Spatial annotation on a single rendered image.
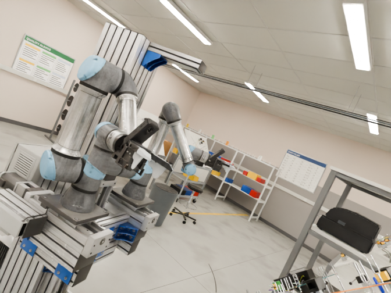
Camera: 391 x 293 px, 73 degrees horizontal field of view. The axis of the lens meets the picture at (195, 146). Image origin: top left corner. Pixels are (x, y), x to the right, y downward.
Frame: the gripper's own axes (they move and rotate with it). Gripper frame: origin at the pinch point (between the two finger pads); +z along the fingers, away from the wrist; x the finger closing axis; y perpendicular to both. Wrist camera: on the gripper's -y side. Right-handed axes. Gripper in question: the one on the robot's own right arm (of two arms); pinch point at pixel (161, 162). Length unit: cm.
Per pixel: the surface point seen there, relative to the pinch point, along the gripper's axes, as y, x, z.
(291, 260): 19, -132, 3
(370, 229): -21, -136, 30
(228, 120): -199, -703, -580
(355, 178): -42, -124, 14
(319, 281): 14, -91, 28
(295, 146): -200, -731, -310
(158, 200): 81, -260, -249
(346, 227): -16, -136, 19
